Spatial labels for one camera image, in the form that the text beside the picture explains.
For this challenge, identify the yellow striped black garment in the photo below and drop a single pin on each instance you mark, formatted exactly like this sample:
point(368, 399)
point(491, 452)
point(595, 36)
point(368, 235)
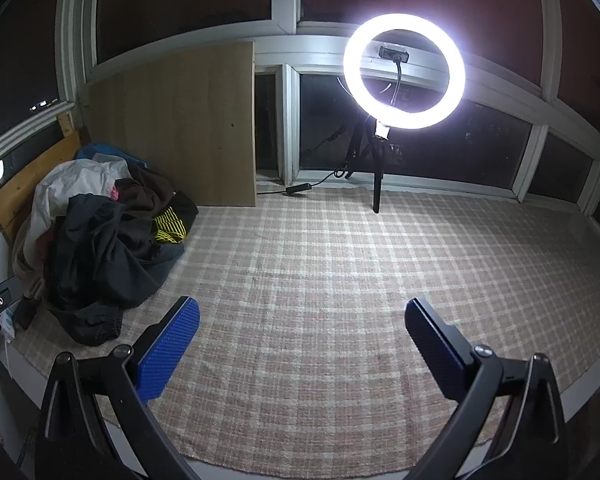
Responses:
point(170, 225)

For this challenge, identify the wooden plank headboard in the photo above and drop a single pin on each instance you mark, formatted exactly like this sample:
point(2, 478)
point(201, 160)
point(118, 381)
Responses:
point(30, 170)

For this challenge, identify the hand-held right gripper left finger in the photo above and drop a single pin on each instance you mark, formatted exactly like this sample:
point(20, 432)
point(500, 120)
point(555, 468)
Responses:
point(172, 342)

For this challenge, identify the blue garment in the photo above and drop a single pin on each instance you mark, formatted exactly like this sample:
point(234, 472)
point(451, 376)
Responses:
point(107, 151)

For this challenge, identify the brown garment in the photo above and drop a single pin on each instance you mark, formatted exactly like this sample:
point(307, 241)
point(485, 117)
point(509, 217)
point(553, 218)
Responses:
point(145, 192)

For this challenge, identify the black phone holder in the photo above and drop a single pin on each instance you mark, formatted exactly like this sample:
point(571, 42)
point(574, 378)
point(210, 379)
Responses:
point(394, 53)

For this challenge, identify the pink garment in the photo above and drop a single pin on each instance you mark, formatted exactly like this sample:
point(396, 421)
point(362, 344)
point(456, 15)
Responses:
point(115, 193)

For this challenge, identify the pink plaid rug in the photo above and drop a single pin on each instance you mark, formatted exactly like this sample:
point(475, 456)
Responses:
point(330, 270)

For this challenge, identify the black power adapter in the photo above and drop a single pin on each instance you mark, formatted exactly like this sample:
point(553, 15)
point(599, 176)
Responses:
point(298, 188)

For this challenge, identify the light wooden board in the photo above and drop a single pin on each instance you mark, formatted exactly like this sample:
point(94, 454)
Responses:
point(180, 125)

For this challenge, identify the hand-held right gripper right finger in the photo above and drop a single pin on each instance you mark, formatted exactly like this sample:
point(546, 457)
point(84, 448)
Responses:
point(432, 345)

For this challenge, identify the black jacket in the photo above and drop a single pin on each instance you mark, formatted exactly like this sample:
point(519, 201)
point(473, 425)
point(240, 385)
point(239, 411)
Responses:
point(100, 260)

